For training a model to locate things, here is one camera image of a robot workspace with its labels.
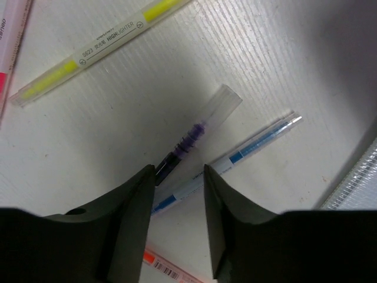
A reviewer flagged clear document folder with papers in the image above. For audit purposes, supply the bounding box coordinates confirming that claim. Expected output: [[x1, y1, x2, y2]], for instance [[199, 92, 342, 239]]
[[320, 141, 377, 210]]

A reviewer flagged light blue pen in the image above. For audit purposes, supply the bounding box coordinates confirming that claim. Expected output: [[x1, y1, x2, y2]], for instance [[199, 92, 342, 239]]
[[151, 112, 303, 216]]

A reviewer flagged pink highlighter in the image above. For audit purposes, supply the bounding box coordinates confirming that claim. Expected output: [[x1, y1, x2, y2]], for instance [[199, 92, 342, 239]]
[[1, 0, 32, 120]]

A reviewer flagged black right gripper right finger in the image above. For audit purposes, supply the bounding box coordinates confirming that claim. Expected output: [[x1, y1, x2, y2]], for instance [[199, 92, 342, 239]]
[[203, 165, 376, 282]]

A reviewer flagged orange highlighter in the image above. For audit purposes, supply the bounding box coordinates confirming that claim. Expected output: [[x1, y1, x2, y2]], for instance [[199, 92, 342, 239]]
[[143, 249, 203, 283]]

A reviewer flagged yellow highlighter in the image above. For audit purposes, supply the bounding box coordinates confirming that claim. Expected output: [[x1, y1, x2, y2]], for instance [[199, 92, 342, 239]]
[[10, 1, 188, 107]]

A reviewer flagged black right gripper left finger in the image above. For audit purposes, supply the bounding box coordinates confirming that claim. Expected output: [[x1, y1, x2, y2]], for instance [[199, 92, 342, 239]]
[[1, 165, 155, 282]]

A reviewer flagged purple gel pen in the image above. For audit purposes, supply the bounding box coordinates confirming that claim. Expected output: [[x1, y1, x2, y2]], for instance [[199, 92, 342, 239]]
[[155, 84, 242, 187]]

